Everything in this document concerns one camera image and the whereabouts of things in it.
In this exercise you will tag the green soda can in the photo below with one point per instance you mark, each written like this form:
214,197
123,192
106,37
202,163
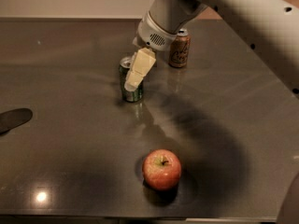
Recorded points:
129,93

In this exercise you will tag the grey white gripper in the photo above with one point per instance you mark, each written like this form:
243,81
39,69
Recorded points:
154,36

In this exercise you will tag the dark oval object at edge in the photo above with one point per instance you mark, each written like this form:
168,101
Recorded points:
14,118

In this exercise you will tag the brown soda can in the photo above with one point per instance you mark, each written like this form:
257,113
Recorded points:
179,50

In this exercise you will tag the red apple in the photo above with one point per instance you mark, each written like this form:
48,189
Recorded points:
161,170

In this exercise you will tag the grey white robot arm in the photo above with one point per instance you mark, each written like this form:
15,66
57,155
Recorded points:
269,27

